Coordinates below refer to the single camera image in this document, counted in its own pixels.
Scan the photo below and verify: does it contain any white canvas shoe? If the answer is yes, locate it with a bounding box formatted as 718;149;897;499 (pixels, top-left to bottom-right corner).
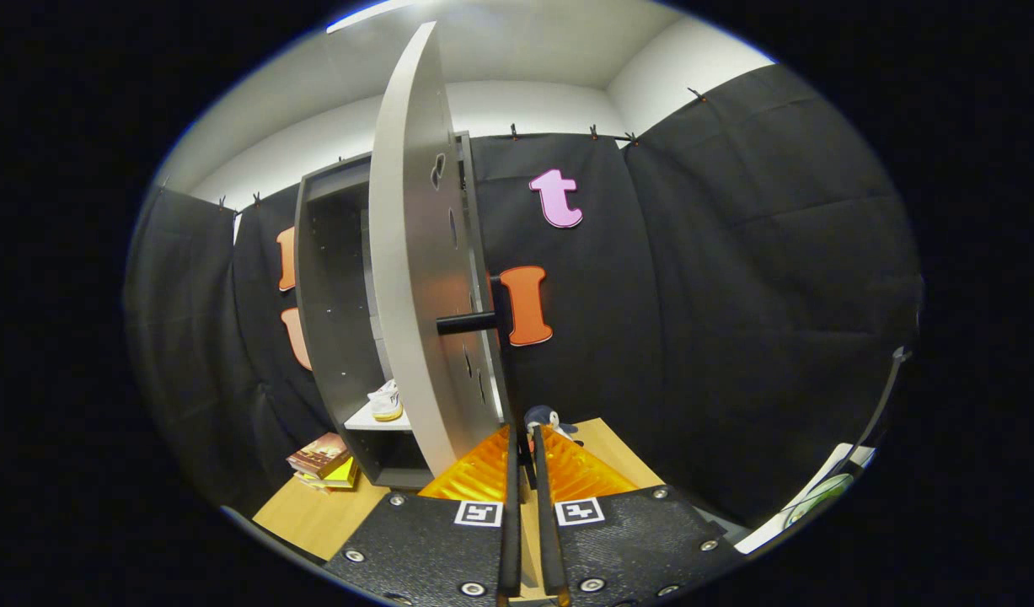
367;379;404;422

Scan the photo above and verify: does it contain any black door handle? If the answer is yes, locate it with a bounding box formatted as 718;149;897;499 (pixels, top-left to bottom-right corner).
436;274;514;346

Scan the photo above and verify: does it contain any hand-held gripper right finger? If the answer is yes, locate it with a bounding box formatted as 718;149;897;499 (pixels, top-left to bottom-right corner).
531;424;745;604

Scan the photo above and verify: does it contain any white panel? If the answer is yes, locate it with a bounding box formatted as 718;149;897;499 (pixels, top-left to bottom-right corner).
734;443;878;555

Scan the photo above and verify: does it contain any large ceiling light panel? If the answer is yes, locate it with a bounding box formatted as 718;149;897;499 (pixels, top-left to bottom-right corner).
327;0;418;35

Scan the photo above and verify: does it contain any brown book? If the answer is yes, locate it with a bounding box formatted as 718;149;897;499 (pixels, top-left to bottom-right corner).
287;432;352;478

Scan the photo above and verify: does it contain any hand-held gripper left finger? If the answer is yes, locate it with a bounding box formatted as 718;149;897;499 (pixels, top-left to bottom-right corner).
323;424;522;604

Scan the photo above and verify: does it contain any grey shoe cabinet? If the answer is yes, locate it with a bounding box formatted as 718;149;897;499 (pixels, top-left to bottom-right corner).
295;131;517;492

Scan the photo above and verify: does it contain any black backdrop cloth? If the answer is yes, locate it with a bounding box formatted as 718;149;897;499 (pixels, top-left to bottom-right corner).
125;63;924;530

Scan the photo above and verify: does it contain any yellow book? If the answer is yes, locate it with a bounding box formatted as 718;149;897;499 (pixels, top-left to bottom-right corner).
296;458;360;493

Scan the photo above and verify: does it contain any grey cable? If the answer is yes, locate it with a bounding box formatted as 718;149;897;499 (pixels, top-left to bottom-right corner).
852;346;913;475

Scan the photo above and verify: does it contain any blue white plush toy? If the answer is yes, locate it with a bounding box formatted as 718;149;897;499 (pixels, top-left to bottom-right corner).
523;405;581;446

